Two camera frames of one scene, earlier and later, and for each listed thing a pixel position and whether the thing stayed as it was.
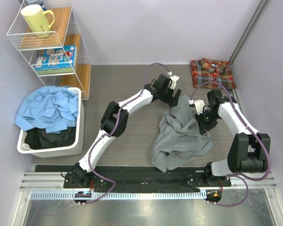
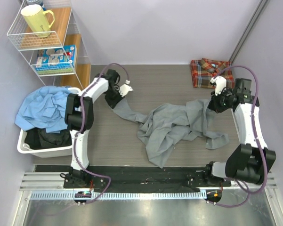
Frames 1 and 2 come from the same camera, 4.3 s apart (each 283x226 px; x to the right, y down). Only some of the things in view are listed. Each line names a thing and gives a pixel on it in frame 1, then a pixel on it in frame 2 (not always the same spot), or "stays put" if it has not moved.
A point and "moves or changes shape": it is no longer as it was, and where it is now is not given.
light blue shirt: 51,108 stays put
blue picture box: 62,60 stays put
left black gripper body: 167,92 to 113,96
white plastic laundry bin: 77,149 stays put
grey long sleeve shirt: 179,138 moves or changes shape
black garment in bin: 38,138 stays put
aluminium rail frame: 252,200 stays put
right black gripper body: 207,115 to 222,101
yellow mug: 40,21 stays put
